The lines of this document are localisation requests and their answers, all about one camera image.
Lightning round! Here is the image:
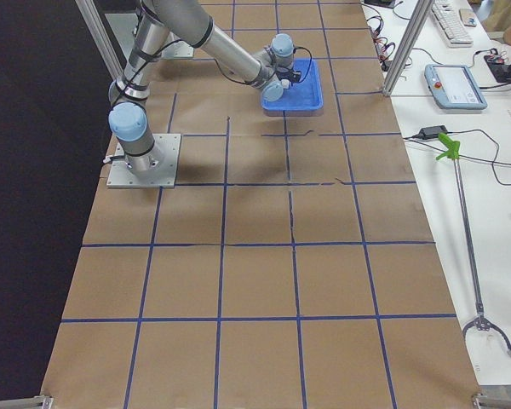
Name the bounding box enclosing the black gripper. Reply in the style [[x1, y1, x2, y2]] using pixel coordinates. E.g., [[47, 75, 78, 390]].
[[286, 69, 303, 84]]

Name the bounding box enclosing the green handled reacher grabber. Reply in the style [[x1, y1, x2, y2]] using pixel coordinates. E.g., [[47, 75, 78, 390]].
[[434, 132, 511, 362]]

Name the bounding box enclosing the aluminium frame post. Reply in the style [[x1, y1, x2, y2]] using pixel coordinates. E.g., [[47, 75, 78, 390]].
[[382, 0, 434, 96]]

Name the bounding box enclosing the teach pendant with screen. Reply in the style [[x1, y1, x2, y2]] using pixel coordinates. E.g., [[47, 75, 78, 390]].
[[424, 64, 487, 111]]

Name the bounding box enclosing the blue plastic tray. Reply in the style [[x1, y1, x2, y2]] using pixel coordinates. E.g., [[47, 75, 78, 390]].
[[261, 58, 324, 117]]

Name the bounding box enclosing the black power adapter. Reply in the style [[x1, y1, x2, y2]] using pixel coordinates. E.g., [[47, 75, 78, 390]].
[[416, 125, 448, 140]]

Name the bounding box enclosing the white keyboard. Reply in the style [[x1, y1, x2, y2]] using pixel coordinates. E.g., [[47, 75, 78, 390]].
[[430, 0, 473, 48]]

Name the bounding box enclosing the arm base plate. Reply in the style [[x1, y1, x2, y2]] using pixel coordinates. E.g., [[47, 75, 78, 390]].
[[106, 134, 181, 188], [159, 41, 194, 60]]

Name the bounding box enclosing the brown paper table cover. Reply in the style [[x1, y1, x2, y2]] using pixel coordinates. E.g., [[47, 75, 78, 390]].
[[42, 1, 478, 408]]

